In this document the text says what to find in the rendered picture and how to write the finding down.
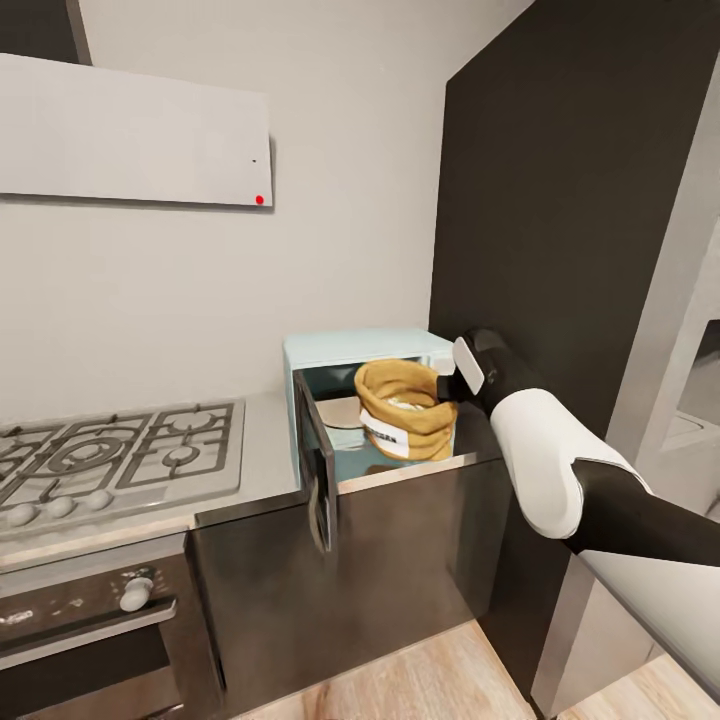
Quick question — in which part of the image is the popcorn bag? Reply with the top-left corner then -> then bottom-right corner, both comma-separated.
354,359 -> 460,462

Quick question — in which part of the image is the microwave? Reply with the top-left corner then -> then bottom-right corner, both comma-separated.
281,326 -> 457,573

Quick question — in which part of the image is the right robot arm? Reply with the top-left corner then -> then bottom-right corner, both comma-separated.
437,329 -> 720,706

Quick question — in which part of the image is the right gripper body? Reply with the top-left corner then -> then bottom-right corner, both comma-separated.
437,369 -> 476,402

